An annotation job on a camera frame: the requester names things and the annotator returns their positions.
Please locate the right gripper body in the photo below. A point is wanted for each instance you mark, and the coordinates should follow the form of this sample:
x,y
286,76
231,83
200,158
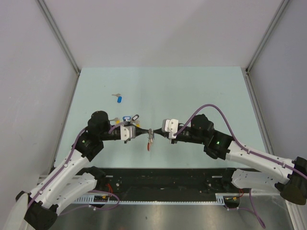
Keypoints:
x,y
184,134

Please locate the red handled keyring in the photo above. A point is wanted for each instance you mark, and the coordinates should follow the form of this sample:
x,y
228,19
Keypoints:
x,y
150,139

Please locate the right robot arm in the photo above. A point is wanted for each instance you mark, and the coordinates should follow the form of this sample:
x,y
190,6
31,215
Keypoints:
x,y
271,173

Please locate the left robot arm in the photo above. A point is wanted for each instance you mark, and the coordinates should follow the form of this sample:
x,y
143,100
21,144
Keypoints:
x,y
48,199

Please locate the yellow tag key left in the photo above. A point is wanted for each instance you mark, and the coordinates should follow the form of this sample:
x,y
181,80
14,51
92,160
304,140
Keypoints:
x,y
115,121

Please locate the solid blue tag key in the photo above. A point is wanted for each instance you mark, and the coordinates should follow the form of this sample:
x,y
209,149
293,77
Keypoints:
x,y
119,97

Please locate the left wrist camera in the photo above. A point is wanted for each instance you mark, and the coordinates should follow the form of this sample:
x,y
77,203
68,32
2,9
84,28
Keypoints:
x,y
127,131

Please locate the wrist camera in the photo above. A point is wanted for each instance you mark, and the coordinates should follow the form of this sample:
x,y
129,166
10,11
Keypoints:
x,y
127,131
170,126

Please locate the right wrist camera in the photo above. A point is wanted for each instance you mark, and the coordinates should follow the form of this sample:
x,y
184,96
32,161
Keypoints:
x,y
170,126

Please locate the black frame key tag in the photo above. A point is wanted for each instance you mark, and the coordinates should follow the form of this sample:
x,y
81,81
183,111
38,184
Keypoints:
x,y
134,118

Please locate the blue frame key tag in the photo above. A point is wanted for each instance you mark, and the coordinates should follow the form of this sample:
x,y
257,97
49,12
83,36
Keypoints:
x,y
127,118

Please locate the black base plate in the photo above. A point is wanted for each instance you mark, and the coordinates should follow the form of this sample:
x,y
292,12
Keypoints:
x,y
170,184

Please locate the right aluminium frame post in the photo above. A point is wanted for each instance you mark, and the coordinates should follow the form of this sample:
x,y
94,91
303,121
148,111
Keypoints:
x,y
268,33

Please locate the aluminium frame post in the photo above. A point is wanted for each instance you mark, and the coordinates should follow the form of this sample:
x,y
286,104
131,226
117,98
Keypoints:
x,y
58,34
268,33

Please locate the white cable duct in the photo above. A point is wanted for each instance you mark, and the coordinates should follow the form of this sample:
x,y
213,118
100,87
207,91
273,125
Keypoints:
x,y
213,199

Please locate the left aluminium frame post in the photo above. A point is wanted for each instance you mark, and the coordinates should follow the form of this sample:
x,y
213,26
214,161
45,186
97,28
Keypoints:
x,y
58,34

